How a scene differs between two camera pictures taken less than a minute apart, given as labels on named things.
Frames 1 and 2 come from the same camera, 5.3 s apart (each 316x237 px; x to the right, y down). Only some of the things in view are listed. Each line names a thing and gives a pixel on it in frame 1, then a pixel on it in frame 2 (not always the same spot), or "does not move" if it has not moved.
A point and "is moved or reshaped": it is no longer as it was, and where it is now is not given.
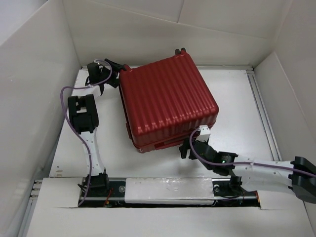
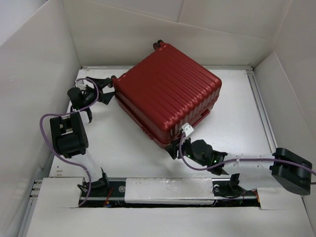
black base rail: (110, 192) does not move
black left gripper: (115, 69) -> (104, 98)
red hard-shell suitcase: (165, 100) is moved or reshaped
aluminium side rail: (267, 127) does not move
